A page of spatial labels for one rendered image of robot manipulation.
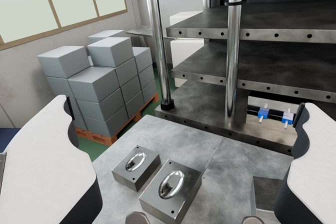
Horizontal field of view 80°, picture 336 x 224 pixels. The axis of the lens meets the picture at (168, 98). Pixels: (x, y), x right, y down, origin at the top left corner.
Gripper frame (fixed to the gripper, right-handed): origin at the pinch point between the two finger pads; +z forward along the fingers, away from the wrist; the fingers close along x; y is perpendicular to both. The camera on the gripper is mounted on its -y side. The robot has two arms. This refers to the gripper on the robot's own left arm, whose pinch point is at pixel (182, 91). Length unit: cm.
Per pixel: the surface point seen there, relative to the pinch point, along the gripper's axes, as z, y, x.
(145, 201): 31, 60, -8
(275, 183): 32, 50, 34
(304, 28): 72, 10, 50
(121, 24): 333, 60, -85
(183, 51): 258, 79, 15
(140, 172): 44, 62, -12
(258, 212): 24, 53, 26
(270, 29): 77, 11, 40
